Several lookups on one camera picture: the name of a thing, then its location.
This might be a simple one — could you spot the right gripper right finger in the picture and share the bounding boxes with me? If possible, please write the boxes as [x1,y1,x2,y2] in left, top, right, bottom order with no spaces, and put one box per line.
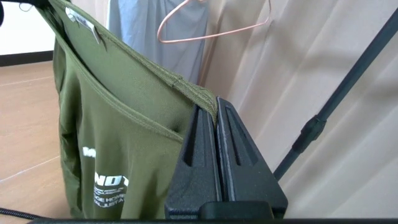
[216,96,289,219]

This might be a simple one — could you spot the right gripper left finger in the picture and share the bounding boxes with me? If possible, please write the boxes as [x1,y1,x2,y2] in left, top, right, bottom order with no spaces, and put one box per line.
[164,104,222,219]

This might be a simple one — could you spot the green garment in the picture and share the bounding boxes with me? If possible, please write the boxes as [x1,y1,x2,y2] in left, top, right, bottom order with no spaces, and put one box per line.
[36,0,219,220]

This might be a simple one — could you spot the pink clothes hanger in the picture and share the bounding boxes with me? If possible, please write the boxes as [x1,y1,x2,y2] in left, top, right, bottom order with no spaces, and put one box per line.
[157,0,272,44]

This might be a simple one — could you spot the pale grey shorts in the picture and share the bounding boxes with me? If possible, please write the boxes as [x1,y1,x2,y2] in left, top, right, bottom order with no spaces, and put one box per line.
[107,0,210,85]

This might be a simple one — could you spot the black clothes rack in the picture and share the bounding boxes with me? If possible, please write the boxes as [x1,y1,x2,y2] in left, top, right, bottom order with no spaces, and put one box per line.
[272,6,398,182]

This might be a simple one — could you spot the black cable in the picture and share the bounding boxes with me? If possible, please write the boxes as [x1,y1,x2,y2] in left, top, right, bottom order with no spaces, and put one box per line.
[0,207,46,220]

